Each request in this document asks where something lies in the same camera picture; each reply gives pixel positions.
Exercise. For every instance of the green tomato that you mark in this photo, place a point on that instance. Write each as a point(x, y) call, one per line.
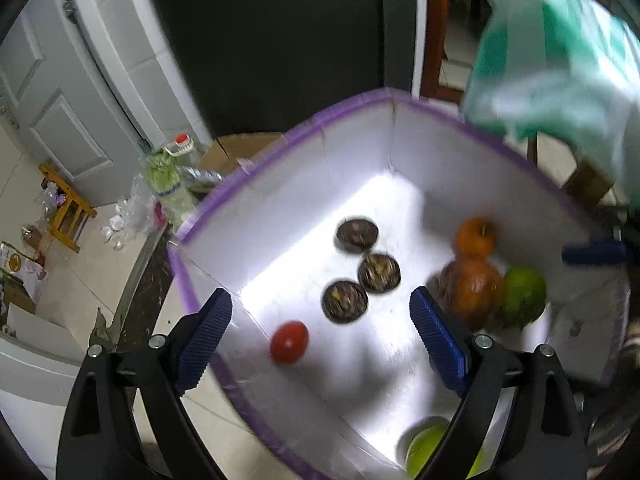
point(522, 295)
point(425, 452)

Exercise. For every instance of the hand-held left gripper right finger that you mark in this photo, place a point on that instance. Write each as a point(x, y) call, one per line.
point(440, 340)

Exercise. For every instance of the brown wooden furniture frame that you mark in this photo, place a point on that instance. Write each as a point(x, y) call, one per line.
point(437, 25)

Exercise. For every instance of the brown onion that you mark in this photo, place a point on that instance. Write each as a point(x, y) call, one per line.
point(470, 290)

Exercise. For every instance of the brown cardboard box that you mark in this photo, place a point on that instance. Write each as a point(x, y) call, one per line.
point(235, 152)

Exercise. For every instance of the orange persimmon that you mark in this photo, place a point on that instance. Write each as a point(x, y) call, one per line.
point(475, 237)

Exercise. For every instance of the green white checked tablecloth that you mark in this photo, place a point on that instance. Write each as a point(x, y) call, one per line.
point(550, 60)

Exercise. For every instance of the white cabinet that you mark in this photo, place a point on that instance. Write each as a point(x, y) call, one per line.
point(35, 355)

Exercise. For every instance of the red tomato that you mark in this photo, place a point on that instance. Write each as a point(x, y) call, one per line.
point(289, 342)

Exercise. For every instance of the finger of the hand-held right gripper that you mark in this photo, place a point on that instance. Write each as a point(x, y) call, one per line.
point(595, 252)

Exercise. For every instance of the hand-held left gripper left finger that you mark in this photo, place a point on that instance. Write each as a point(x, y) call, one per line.
point(205, 345)

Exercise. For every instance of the clear plastic oil bottle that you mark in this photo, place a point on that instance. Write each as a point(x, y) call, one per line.
point(170, 180)

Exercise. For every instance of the small wooden stool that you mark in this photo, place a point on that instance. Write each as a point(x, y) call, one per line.
point(65, 210)

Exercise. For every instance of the dark brown water chestnut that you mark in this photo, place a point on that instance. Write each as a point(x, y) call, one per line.
point(345, 301)
point(356, 233)
point(379, 272)

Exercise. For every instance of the clear plastic bags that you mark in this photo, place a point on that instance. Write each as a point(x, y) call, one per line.
point(125, 220)

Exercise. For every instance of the white foam box purple tape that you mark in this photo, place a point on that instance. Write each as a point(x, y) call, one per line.
point(310, 185)

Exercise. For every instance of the white panel door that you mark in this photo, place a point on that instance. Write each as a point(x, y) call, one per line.
point(65, 110)

